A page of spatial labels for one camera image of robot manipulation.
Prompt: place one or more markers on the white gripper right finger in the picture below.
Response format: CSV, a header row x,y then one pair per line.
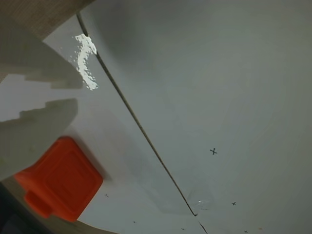
x,y
48,65

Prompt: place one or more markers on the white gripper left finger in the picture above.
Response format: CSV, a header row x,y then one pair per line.
x,y
36,136

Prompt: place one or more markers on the dark open box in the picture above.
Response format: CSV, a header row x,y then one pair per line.
x,y
8,214

